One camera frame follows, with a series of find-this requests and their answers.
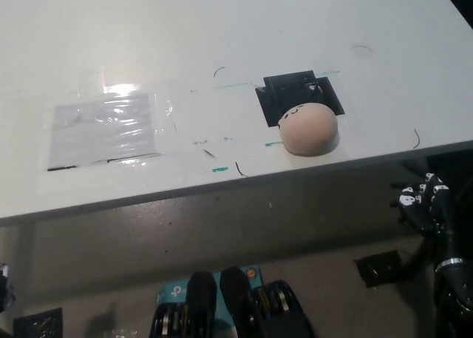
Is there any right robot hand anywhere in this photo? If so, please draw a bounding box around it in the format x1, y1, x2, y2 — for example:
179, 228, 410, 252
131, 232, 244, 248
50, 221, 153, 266
389, 172, 452, 236

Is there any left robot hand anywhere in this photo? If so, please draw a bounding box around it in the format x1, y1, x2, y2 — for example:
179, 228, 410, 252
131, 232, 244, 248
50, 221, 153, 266
0, 261, 18, 313

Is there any pink dumpling toy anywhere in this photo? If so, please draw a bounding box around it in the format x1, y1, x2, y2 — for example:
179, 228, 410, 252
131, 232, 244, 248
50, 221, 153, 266
278, 102, 339, 156

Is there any black tape mask square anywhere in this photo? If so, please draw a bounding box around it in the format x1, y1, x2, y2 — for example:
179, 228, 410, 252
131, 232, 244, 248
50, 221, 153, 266
254, 70, 346, 129

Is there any black floor tape patch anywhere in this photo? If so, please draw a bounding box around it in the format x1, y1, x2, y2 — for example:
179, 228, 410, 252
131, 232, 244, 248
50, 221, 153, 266
13, 307, 64, 338
353, 249, 404, 288

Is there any teal router box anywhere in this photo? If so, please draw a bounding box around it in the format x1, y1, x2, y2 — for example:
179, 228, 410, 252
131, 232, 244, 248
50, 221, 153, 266
154, 265, 264, 338

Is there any clear plastic sheet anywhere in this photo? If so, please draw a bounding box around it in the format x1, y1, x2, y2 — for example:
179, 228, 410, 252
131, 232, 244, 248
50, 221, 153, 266
46, 91, 183, 173

